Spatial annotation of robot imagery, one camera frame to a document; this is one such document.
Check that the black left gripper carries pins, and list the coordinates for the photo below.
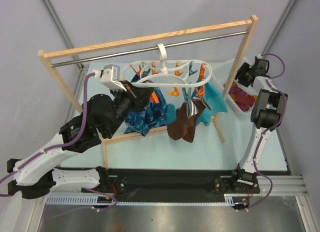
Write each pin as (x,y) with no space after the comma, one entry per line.
(139,96)

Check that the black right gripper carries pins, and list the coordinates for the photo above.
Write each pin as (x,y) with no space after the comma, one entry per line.
(243,73)

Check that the teal hanger clip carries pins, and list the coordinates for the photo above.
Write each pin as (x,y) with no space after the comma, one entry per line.
(187,95)

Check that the white round clip hanger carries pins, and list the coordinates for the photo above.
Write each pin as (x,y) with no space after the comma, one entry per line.
(165,73)

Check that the brown grey sock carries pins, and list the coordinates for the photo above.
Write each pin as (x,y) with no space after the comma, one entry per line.
(184,127)

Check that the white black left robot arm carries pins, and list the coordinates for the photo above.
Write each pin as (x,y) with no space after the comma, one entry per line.
(101,117)

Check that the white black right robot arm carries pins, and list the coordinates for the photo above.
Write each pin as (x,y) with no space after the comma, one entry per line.
(267,114)

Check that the socks pile in basket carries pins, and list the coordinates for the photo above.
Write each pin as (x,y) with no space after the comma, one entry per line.
(243,100)

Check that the dark blue patterned cloth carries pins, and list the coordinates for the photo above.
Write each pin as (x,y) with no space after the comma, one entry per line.
(156,114)

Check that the teal plain cloth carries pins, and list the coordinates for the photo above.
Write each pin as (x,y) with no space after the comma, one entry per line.
(213,97)

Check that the steel hanging rod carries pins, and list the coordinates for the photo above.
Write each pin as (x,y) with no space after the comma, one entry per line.
(148,49)

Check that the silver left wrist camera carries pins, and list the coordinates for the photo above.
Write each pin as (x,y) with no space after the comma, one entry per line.
(110,77)

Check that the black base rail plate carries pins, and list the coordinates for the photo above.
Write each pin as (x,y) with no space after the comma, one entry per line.
(185,197)

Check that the wooden clothes rack frame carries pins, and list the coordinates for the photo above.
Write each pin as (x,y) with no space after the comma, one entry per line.
(249,25)

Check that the white toothed cable strip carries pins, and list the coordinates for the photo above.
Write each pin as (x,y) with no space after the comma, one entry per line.
(99,200)

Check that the aluminium table frame rail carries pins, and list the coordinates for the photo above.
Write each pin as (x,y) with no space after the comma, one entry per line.
(266,185)

